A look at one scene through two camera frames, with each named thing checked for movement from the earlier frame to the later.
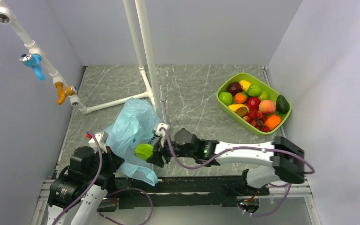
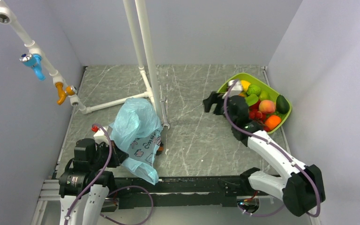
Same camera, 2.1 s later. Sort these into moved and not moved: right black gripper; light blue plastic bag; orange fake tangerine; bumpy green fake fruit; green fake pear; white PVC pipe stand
Moved: green fake pear; right black gripper
Not moved: white PVC pipe stand; bumpy green fake fruit; light blue plastic bag; orange fake tangerine
